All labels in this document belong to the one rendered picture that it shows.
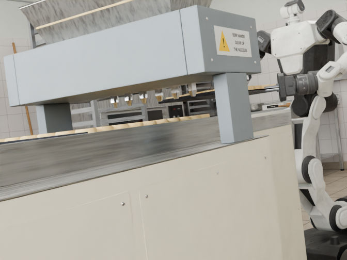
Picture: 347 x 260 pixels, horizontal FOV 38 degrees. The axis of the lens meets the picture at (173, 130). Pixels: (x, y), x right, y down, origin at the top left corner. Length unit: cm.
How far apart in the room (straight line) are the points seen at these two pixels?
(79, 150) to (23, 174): 15
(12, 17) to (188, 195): 542
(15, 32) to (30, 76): 474
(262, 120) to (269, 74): 532
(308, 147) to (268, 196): 124
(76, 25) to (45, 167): 65
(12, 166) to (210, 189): 46
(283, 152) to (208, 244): 99
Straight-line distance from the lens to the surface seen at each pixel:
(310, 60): 267
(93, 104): 330
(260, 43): 287
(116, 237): 89
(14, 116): 612
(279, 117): 210
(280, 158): 204
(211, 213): 116
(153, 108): 609
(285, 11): 278
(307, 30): 266
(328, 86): 223
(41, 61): 154
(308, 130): 265
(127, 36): 132
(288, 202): 210
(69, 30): 156
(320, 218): 283
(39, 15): 161
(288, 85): 220
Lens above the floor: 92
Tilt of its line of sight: 1 degrees down
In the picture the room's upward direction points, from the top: 7 degrees counter-clockwise
